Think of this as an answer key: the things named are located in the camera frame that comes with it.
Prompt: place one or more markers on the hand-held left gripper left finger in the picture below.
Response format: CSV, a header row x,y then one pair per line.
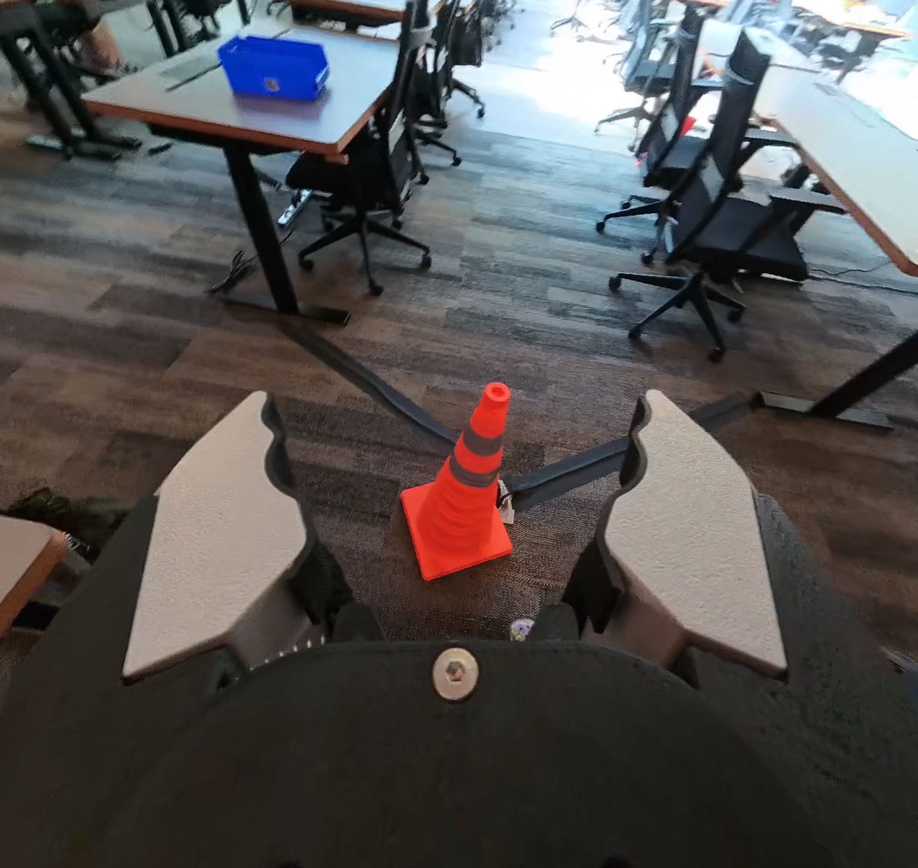
x,y
215,538

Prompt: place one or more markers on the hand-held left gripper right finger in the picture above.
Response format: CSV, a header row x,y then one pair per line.
x,y
689,538

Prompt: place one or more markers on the orange plastic wedge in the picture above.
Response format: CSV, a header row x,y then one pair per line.
x,y
459,503

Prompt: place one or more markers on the blue bin on desk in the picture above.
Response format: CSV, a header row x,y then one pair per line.
x,y
273,68

